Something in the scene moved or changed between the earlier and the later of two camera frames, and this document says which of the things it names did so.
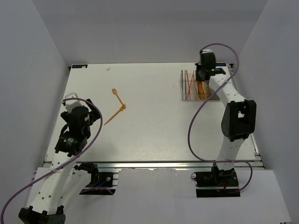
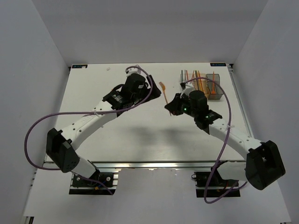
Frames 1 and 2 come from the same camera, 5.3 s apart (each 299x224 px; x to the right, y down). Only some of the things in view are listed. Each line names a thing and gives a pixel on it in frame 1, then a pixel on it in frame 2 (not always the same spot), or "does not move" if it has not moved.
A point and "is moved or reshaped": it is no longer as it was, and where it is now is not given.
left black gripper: [94, 115] to [155, 92]
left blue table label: [79, 66] does not move
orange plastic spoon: [114, 91] is moved or reshaped
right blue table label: [220, 64] does not move
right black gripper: [197, 66] to [173, 107]
